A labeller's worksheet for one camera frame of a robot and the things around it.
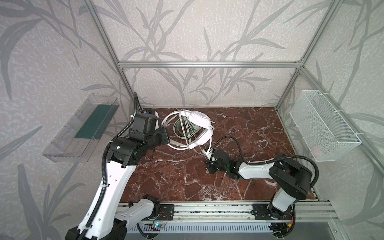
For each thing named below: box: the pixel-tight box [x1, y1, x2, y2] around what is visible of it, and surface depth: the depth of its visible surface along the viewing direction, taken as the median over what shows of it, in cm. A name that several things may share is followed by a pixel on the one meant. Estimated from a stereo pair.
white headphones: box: [161, 109, 215, 155], surface depth 59 cm
